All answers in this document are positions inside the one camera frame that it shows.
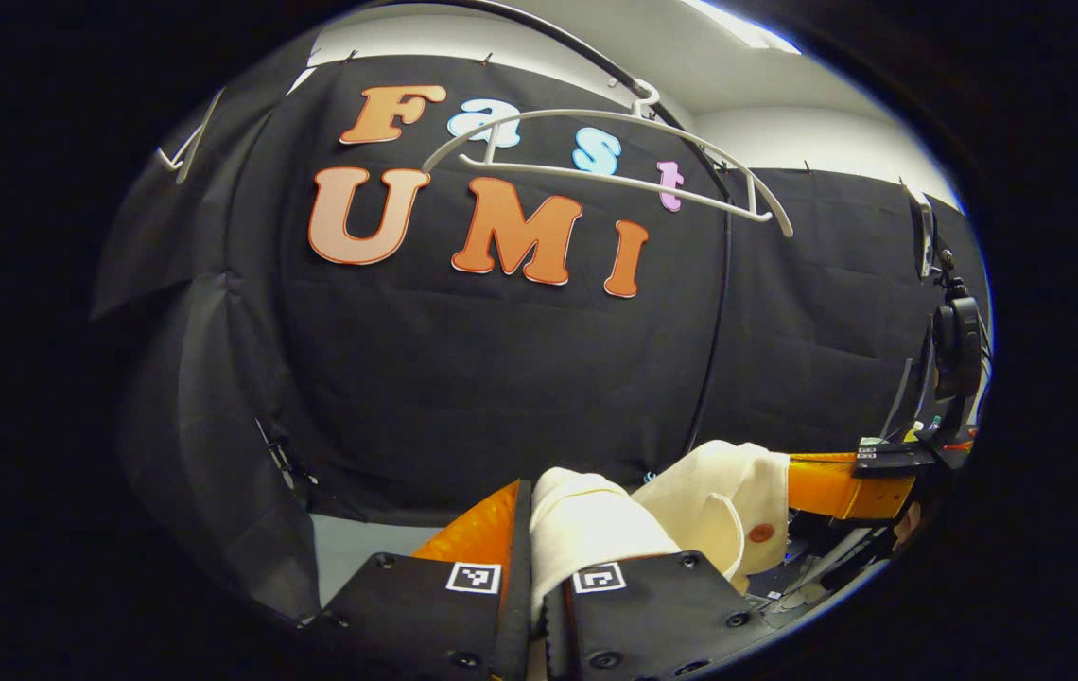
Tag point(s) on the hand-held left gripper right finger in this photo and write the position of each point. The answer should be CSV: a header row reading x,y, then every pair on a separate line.
x,y
662,615

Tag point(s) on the ceiling light panel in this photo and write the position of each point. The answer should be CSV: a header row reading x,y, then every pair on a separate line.
x,y
747,28

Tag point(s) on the white plastic hanger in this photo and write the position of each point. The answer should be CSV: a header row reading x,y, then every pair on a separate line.
x,y
596,116
182,156

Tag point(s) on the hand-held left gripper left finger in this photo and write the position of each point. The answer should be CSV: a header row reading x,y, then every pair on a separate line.
x,y
520,567

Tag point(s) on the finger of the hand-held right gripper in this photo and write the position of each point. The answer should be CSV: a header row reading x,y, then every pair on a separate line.
x,y
832,487

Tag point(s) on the dark computer monitor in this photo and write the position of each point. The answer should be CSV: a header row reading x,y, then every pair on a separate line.
x,y
900,397

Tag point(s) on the black backdrop cloth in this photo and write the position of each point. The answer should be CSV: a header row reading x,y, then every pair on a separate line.
x,y
501,378

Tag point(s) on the cream button shirt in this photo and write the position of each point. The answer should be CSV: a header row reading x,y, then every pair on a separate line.
x,y
586,530

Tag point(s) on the black clothes rack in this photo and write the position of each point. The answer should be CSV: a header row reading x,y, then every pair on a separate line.
x,y
725,284

